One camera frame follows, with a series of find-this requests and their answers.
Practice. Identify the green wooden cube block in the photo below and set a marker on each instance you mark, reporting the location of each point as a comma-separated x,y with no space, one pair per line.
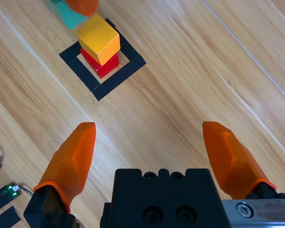
70,20

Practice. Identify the black tape square outline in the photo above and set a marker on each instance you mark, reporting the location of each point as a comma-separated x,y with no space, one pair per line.
85,73

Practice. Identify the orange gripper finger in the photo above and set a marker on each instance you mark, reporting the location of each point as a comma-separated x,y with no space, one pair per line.
84,7
71,161
230,161

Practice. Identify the red wooden cube block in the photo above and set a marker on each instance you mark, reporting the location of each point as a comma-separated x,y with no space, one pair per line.
107,67

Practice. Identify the loose black tape strip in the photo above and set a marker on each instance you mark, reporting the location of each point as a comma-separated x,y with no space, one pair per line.
4,218

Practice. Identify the yellow wooden cube block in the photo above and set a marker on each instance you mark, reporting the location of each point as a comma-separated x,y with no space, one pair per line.
99,38

